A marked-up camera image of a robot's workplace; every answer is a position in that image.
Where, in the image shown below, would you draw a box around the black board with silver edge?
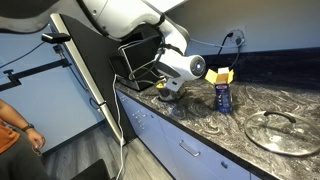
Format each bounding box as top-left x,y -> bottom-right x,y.
49,12 -> 138,145

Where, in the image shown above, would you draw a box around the orange shirt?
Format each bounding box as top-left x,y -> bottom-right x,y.
0,120 -> 21,155

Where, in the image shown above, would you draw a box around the white wall outlet plate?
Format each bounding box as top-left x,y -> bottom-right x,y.
226,25 -> 248,48

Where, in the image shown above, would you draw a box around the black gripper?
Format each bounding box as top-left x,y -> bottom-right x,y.
173,84 -> 188,102

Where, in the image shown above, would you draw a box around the hanging white cable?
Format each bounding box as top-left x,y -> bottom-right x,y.
112,73 -> 126,180

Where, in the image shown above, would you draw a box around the person's bare forearm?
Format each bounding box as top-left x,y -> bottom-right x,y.
0,98 -> 31,129

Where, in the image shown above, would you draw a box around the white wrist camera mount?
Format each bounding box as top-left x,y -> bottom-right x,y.
164,76 -> 185,92

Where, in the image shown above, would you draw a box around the black case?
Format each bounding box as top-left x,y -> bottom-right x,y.
70,158 -> 112,180

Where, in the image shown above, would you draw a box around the thin white wall cable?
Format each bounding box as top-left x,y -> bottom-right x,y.
189,38 -> 246,48

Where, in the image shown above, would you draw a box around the thin black camera cable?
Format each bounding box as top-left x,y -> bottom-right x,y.
0,41 -> 46,70

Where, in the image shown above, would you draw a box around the silver pot with black handle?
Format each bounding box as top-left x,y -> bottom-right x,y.
155,79 -> 181,103

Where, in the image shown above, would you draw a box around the blue pasta box yellow flaps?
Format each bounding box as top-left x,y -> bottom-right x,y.
204,67 -> 235,114

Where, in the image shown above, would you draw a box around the glass lid with black handle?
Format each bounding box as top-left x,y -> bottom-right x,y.
243,110 -> 320,157

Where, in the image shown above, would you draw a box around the person's bare hand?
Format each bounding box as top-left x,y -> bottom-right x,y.
25,128 -> 46,152

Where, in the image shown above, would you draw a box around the black wrist watch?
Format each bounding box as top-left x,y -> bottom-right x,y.
21,123 -> 36,133

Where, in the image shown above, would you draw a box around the white base cabinet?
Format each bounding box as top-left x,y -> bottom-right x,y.
114,88 -> 271,180

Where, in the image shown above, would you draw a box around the dark trousers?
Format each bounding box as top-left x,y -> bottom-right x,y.
0,134 -> 51,180

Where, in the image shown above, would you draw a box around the black power cable with plug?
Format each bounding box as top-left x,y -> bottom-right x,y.
213,31 -> 235,68
229,37 -> 243,69

